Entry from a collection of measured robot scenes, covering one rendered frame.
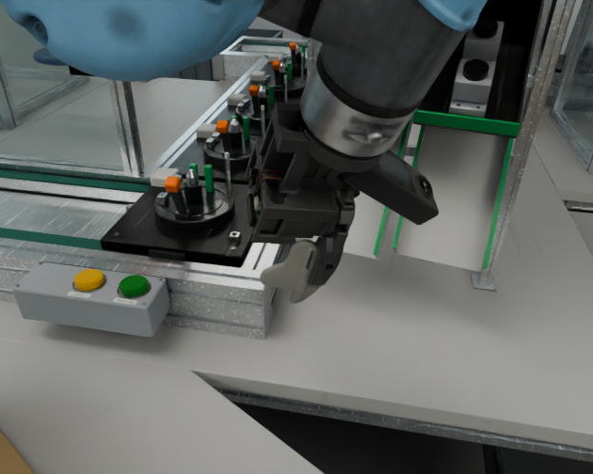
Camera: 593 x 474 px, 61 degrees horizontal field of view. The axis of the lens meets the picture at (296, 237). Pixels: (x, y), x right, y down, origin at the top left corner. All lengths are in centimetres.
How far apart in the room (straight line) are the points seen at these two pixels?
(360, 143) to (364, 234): 44
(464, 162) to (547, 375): 34
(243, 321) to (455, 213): 36
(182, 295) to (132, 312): 8
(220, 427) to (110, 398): 16
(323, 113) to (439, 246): 47
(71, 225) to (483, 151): 74
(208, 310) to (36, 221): 43
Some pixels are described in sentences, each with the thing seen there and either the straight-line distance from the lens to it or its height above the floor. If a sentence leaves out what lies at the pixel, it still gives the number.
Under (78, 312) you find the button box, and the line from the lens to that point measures 80.
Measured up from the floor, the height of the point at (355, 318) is 86.
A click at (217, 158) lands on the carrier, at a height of 99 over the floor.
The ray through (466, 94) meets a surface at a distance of 68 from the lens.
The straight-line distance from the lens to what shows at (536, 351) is 87.
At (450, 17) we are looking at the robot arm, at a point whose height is 138.
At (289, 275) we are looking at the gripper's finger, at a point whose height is 114.
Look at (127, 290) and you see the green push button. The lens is 75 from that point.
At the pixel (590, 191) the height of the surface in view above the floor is 86.
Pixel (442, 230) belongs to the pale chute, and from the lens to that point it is 78.
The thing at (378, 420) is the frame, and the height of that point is 80.
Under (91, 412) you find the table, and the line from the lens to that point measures 76.
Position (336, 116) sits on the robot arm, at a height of 131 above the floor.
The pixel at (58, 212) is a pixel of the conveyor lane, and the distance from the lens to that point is 110.
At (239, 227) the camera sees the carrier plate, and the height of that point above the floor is 97.
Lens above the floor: 142
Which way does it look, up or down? 33 degrees down
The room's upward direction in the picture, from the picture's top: 1 degrees clockwise
